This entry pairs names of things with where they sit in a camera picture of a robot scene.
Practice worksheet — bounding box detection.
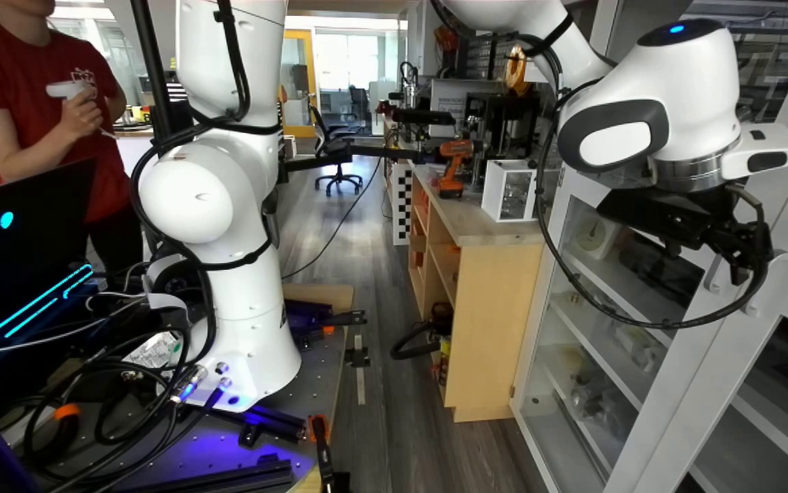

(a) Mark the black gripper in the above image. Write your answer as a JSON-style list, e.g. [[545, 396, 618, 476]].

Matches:
[[597, 187, 772, 285]]

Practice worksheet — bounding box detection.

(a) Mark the glass cabinet door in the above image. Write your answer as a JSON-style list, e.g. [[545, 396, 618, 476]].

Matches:
[[514, 95, 788, 493]]

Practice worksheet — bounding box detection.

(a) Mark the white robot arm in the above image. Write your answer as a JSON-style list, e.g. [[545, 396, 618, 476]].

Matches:
[[132, 0, 788, 414]]

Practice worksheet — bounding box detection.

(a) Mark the white box on cabinet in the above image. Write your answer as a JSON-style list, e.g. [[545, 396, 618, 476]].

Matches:
[[481, 158, 535, 222]]

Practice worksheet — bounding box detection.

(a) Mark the wooden side cabinet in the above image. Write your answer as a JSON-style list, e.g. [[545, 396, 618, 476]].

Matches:
[[407, 163, 545, 421]]

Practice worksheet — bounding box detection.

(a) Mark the orange drill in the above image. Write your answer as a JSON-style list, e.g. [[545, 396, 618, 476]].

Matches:
[[434, 140, 474, 198]]

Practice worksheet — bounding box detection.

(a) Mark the black office chair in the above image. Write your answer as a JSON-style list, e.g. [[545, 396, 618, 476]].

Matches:
[[312, 110, 363, 193]]

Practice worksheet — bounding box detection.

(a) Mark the black vertical pole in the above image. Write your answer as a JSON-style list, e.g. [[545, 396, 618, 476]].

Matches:
[[128, 0, 173, 143]]

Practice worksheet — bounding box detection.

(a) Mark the white game controller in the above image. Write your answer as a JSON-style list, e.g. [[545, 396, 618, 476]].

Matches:
[[44, 80, 98, 98]]

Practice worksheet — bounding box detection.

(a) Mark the black laptop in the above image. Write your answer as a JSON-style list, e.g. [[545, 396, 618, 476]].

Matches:
[[0, 158, 96, 354]]

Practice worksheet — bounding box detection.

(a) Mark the person in red shirt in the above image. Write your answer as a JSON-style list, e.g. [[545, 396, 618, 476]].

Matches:
[[0, 0, 141, 277]]

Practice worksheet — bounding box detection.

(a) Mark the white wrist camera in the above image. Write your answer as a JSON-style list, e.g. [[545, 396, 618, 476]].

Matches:
[[720, 122, 788, 181]]

